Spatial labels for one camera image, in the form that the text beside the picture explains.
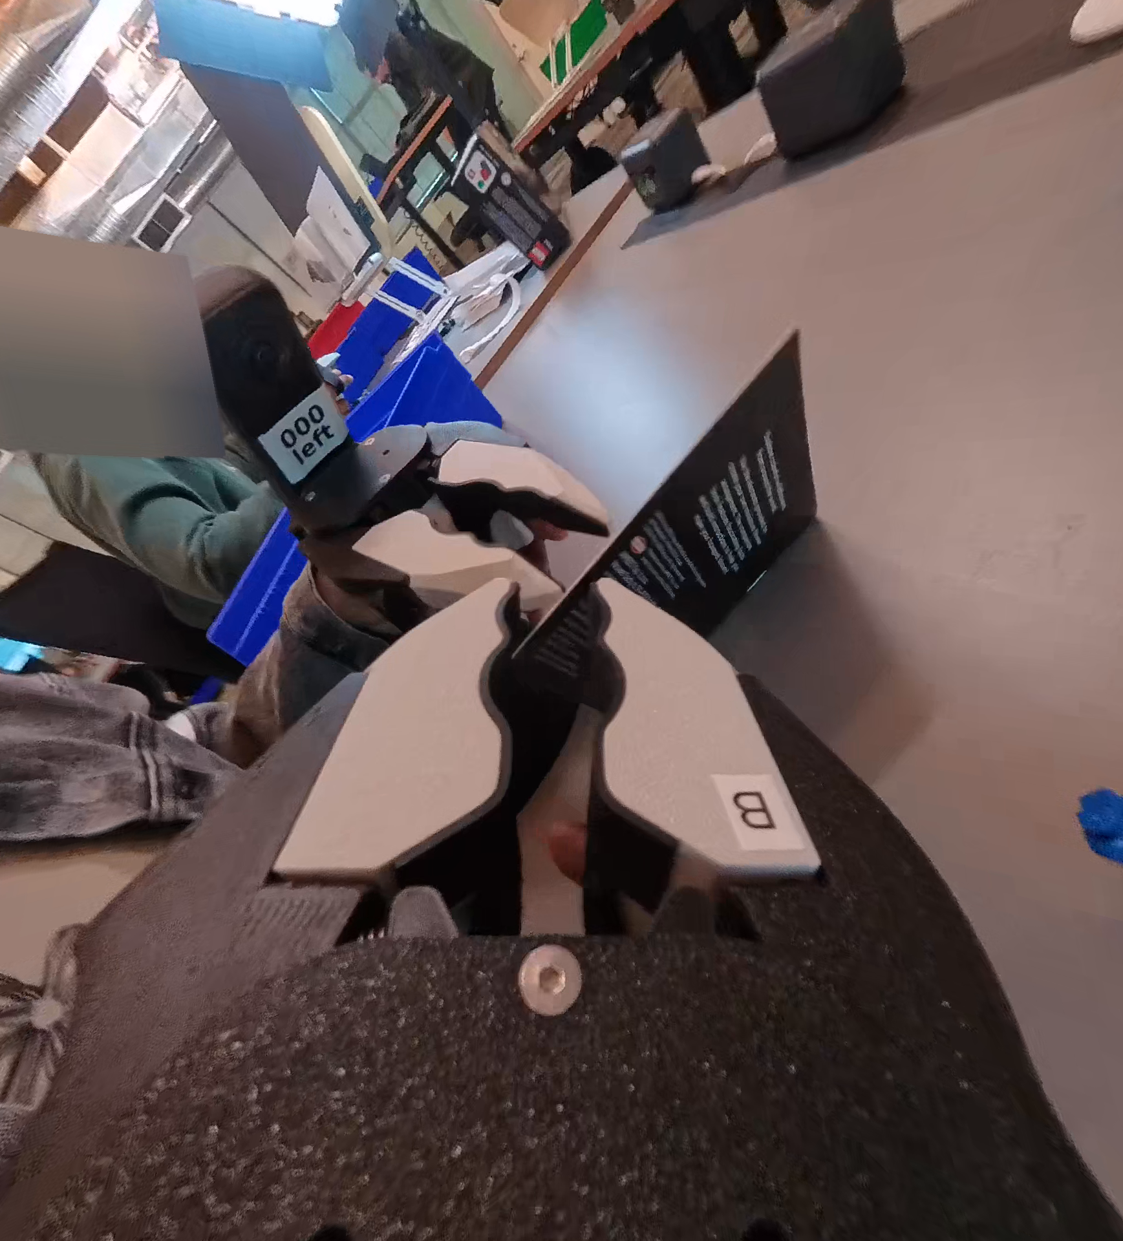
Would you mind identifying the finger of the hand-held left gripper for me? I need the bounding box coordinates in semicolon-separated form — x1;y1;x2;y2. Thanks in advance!
428;438;613;549
351;508;566;610

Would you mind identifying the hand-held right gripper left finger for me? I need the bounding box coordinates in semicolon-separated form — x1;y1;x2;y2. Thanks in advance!
270;576;519;885

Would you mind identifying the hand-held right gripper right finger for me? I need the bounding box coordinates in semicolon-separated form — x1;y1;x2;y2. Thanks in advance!
594;576;823;881

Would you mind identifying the black flower-print carton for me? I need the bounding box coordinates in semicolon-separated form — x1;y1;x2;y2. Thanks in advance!
510;329;818;691

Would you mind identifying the person's left forearm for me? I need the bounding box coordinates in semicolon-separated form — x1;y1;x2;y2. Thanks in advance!
231;571;407;768

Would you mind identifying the person's left hand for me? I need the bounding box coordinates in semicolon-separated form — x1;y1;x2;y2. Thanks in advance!
306;543;447;641

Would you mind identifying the blue plastic bin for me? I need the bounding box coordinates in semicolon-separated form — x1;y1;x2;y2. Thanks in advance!
206;338;505;668
337;247;455;389

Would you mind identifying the red plastic bin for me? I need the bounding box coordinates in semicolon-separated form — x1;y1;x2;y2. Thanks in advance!
306;298;368;360

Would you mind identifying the person's green sweater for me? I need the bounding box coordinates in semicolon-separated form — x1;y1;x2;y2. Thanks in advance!
32;450;285;632

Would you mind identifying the white appliance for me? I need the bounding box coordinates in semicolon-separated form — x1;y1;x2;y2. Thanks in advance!
290;104;397;302

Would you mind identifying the black carton with colour print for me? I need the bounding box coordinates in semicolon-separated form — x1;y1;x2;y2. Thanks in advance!
452;130;574;275

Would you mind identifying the small black device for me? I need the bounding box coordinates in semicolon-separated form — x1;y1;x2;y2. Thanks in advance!
619;106;714;214

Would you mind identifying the blue board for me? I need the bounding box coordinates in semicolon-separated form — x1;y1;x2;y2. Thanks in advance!
153;0;344;93

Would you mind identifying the wooden-edged table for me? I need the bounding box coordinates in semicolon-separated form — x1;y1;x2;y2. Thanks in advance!
512;0;790;161

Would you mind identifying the dark grey box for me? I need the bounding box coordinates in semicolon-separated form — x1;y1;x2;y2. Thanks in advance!
756;0;908;161

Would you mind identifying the white bag with handles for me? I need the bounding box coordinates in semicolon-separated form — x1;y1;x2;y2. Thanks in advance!
439;241;551;368

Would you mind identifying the silver ventilation duct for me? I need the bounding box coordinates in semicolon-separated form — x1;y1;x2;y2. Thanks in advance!
0;0;158;209

